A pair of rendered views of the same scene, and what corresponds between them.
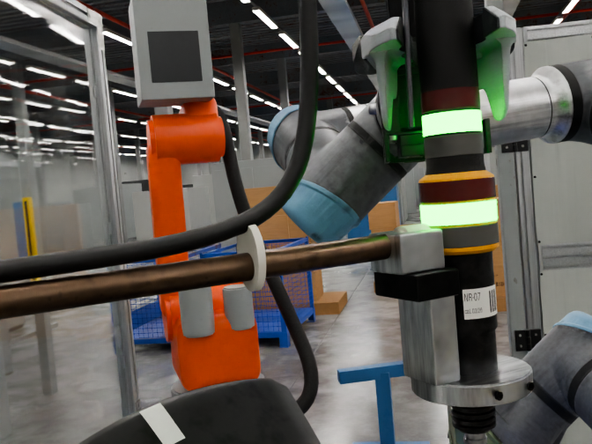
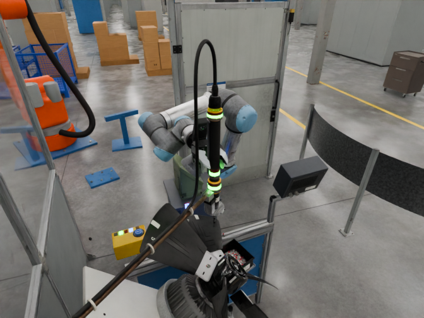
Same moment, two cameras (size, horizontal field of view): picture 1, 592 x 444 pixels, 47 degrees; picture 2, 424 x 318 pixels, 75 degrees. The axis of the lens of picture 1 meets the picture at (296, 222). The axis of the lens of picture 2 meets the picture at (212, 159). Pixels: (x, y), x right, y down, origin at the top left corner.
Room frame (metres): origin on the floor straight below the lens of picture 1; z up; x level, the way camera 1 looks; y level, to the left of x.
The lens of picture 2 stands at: (-0.22, 0.26, 2.09)
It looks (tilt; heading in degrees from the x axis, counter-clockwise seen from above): 32 degrees down; 331
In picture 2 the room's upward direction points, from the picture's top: straight up
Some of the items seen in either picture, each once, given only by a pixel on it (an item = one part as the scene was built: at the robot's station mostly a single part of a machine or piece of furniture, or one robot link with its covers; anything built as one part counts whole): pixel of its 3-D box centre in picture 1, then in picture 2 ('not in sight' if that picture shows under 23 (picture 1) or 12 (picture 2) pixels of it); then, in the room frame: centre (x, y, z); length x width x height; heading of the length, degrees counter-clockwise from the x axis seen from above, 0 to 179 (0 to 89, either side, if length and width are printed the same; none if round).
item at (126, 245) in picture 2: not in sight; (130, 242); (0.79, 0.16, 1.02); 0.16 x 0.10 x 0.11; 83
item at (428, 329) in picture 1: (452, 309); (212, 199); (0.39, -0.09, 1.49); 0.09 x 0.07 x 0.10; 118
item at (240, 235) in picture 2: not in sight; (206, 246); (0.75, -0.24, 0.82); 0.90 x 0.04 x 0.08; 83
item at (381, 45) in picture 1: (388, 80); (203, 164); (0.41, -0.06, 1.63); 0.09 x 0.03 x 0.06; 161
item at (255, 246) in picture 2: not in sight; (206, 284); (0.75, -0.24, 0.45); 0.82 x 0.02 x 0.66; 83
